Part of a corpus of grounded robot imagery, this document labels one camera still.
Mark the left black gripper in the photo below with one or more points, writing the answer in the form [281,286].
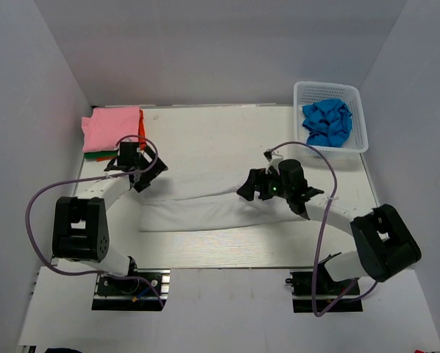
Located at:
[154,170]

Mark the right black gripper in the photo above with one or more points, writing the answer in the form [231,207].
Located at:
[257,179]

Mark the white t shirt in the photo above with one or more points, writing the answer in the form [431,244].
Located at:
[183,203]

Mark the blue t shirt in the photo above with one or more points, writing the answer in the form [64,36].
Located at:
[328,122]

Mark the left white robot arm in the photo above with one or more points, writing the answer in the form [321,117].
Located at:
[81,231]

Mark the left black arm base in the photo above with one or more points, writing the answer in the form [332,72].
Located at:
[147,293]

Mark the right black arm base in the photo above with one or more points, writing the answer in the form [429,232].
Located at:
[326,291]

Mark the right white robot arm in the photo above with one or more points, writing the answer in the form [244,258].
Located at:
[384,244]

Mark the folded orange t shirt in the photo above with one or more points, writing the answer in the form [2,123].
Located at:
[142,125]

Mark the folded pink t shirt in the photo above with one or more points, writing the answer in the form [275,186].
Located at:
[88,125]

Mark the folded green t shirt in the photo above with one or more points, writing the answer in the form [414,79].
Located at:
[100,155]

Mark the white plastic basket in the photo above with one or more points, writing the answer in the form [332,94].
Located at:
[309,92]

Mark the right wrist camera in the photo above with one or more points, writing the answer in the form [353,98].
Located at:
[273,158]

